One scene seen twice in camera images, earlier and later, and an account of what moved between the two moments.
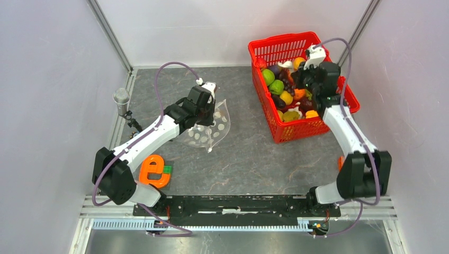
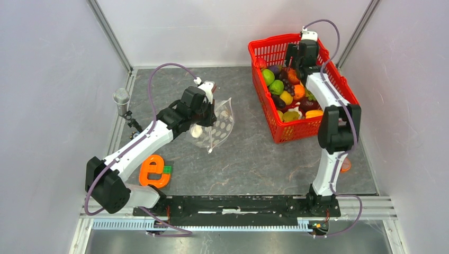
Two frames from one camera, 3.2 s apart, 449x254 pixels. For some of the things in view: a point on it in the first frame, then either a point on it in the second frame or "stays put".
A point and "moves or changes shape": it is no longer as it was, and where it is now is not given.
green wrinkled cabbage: x=276 y=87 stays put
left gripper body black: x=205 y=115 stays put
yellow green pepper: x=290 y=115 stays put
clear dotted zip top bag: x=207 y=136 moves or changes shape
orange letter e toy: x=153 y=164 stays put
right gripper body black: x=306 y=78 → x=292 y=52
